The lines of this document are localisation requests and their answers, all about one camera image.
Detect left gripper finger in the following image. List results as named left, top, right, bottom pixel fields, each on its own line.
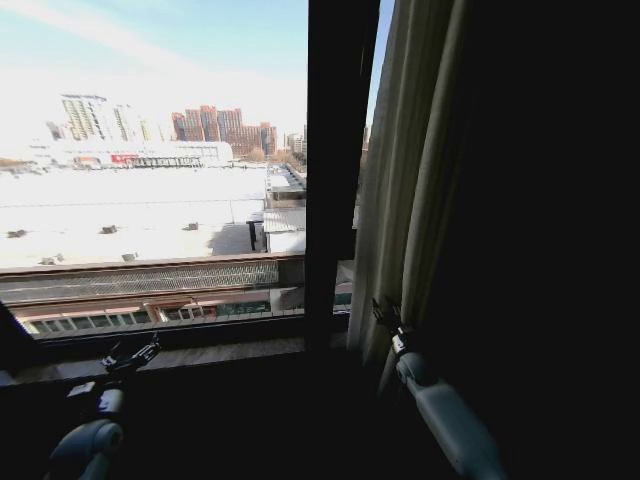
left=128, top=341, right=162, bottom=366
left=113, top=331, right=161, bottom=357

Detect beige pleated curtain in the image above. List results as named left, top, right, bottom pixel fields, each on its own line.
left=346, top=0, right=481, bottom=401

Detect grey stone window sill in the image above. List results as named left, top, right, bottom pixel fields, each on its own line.
left=0, top=336, right=351, bottom=387

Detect brown parapet with mesh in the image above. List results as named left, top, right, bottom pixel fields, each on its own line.
left=0, top=253, right=307, bottom=305

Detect large white flat roof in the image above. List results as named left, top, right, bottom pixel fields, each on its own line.
left=0, top=164, right=307, bottom=269

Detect white high-rise building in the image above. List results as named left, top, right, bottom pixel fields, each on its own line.
left=59, top=92, right=110, bottom=142

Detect red brick apartment buildings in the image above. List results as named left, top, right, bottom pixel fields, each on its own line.
left=170, top=104, right=279, bottom=157

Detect dark window frame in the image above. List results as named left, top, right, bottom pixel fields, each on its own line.
left=0, top=0, right=382, bottom=354

